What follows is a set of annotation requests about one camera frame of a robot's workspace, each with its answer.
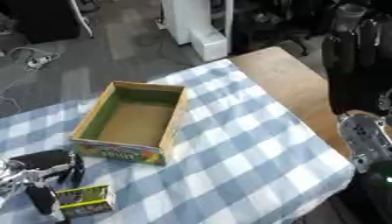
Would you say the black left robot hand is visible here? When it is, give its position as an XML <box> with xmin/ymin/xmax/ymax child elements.
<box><xmin>7</xmin><ymin>149</ymin><xmax>88</xmax><ymax>224</ymax></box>

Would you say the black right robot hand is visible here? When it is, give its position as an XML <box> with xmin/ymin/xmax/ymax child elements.
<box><xmin>319</xmin><ymin>14</ymin><xmax>392</xmax><ymax>117</ymax></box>

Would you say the tan cardboard box green inside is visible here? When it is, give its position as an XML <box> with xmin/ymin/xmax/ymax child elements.
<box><xmin>68</xmin><ymin>80</ymin><xmax>192</xmax><ymax>166</ymax></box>

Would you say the small green yellow carton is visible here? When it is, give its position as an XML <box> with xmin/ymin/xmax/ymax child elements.
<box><xmin>53</xmin><ymin>184</ymin><xmax>118</xmax><ymax>219</ymax></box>

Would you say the dark furniture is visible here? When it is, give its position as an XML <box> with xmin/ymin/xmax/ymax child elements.
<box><xmin>231</xmin><ymin>0</ymin><xmax>340</xmax><ymax>57</ymax></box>

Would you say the black chair with white leg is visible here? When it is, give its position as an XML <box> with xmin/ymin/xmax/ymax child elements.
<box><xmin>0</xmin><ymin>0</ymin><xmax>97</xmax><ymax>45</ymax></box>

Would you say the white cabinet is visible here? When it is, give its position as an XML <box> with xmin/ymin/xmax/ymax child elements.
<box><xmin>159</xmin><ymin>0</ymin><xmax>236</xmax><ymax>62</ymax></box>

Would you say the white power strip with cable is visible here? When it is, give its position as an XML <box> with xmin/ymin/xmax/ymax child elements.
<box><xmin>7</xmin><ymin>46</ymin><xmax>63</xmax><ymax>72</ymax></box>

